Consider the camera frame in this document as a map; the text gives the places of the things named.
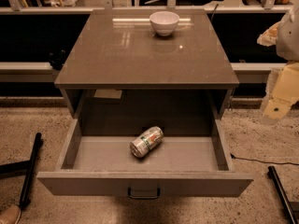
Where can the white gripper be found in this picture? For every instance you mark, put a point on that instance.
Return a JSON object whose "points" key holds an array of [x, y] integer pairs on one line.
{"points": [[289, 39]]}

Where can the silver green 7up can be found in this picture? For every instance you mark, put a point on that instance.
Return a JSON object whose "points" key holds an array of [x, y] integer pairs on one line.
{"points": [[147, 141]]}

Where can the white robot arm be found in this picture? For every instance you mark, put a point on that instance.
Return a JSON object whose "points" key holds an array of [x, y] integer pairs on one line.
{"points": [[287, 46]]}

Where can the grey cabinet with glossy top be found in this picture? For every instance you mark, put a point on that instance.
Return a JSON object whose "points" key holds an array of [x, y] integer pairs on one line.
{"points": [[118, 49]]}

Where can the open grey top drawer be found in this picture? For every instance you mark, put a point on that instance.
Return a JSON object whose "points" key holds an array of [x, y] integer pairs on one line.
{"points": [[179, 166]]}

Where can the black stand leg right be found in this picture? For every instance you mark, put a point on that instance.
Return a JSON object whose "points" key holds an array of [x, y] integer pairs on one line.
{"points": [[291, 209]]}

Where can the black stand leg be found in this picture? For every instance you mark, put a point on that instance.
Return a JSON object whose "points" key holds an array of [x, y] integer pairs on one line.
{"points": [[25, 168], [291, 209]]}

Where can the white ceramic bowl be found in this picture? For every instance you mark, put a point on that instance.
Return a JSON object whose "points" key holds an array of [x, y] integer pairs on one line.
{"points": [[164, 23]]}

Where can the white paper label in cabinet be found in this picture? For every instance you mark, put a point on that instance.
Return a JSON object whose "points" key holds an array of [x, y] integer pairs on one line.
{"points": [[108, 94]]}

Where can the black stand leg left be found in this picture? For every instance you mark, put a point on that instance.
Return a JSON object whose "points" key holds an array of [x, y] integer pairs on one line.
{"points": [[25, 168]]}

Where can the brown shoe tip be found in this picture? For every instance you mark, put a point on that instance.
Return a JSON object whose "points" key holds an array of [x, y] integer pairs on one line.
{"points": [[11, 215]]}

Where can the black drawer handle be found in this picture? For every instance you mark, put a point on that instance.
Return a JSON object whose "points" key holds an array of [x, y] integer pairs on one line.
{"points": [[143, 194]]}

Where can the black clamp on rail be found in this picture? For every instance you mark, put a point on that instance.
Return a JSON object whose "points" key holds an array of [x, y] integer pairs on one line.
{"points": [[57, 60]]}

